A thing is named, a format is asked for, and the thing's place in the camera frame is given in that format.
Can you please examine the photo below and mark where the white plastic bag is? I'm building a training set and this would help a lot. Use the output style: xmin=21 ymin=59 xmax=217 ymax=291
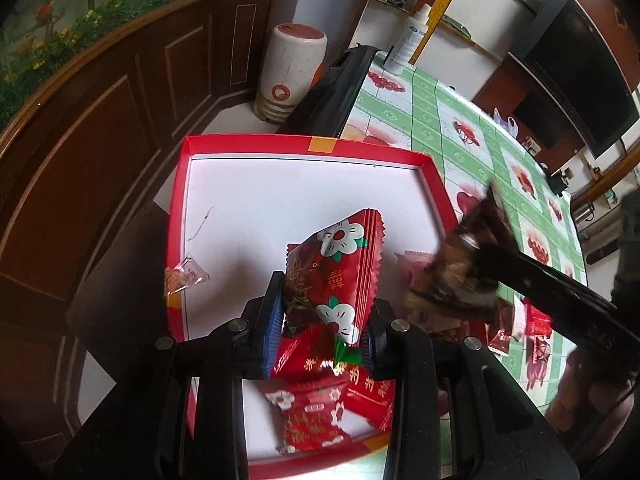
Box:
xmin=492 ymin=107 xmax=521 ymax=137

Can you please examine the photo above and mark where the green floral tablecloth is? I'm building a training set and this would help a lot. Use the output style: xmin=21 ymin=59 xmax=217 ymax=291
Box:
xmin=340 ymin=52 xmax=589 ymax=411

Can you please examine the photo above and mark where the white spray bottle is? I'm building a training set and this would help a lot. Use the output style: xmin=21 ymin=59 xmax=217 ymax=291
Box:
xmin=382 ymin=4 xmax=434 ymax=76

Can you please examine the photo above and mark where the black flat television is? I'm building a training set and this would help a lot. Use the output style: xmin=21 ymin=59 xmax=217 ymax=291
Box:
xmin=510 ymin=0 xmax=640 ymax=159

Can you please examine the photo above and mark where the dark red chocolate packet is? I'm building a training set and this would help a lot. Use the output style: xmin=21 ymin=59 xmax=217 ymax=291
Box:
xmin=402 ymin=182 xmax=517 ymax=342

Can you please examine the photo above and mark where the red cardboard box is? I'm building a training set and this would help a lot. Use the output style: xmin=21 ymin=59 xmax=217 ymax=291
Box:
xmin=164 ymin=134 xmax=489 ymax=480

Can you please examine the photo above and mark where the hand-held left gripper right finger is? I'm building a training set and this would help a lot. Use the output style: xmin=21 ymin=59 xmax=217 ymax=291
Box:
xmin=361 ymin=297 xmax=582 ymax=480

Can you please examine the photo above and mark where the brown wooden cabinet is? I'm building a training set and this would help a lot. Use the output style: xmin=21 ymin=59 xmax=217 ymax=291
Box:
xmin=219 ymin=0 xmax=307 ymax=107

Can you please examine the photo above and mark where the bamboo flower wall mural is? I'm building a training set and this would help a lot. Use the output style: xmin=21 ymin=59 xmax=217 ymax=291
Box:
xmin=0 ymin=0 xmax=222 ymax=132

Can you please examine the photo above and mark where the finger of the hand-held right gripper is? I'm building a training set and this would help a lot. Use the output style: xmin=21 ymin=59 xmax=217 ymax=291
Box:
xmin=472 ymin=242 xmax=617 ymax=347

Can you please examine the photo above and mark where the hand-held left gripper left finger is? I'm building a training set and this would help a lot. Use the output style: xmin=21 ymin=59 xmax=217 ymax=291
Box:
xmin=52 ymin=270 xmax=287 ymax=480

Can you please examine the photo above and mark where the pink white snack packet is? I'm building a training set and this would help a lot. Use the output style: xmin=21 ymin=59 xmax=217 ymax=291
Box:
xmin=395 ymin=250 xmax=437 ymax=287

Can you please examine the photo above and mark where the white bin with red lid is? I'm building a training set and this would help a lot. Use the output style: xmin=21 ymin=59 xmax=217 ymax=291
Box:
xmin=254 ymin=23 xmax=329 ymax=124

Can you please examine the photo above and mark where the dark brown television cabinet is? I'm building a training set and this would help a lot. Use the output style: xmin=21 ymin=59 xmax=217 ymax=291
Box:
xmin=472 ymin=54 xmax=589 ymax=174

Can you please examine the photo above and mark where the small red snack packet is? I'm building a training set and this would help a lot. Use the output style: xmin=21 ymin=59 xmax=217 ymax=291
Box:
xmin=487 ymin=300 xmax=526 ymax=357

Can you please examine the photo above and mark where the red gold-lettered snack packet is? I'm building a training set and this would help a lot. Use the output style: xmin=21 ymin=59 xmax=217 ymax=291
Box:
xmin=342 ymin=367 xmax=399 ymax=434

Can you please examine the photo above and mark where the red white patterned snack packet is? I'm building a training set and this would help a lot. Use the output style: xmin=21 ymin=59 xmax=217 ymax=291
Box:
xmin=520 ymin=335 xmax=554 ymax=392

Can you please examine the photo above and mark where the clear plastic scrap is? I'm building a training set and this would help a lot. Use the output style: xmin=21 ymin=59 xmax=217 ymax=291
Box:
xmin=165 ymin=256 xmax=211 ymax=294

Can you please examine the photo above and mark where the small black device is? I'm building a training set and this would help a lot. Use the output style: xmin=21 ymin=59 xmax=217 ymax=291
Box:
xmin=544 ymin=167 xmax=574 ymax=197

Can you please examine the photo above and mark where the red white-lettered snack packet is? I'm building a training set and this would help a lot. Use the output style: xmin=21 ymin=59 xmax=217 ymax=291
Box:
xmin=522 ymin=305 xmax=554 ymax=336

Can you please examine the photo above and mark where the red white-flower snack packet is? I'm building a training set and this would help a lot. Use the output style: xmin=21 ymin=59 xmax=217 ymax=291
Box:
xmin=264 ymin=377 xmax=352 ymax=456
xmin=286 ymin=208 xmax=385 ymax=347

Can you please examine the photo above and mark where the person's right hand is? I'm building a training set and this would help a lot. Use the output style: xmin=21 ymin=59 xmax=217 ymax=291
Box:
xmin=544 ymin=347 xmax=632 ymax=434

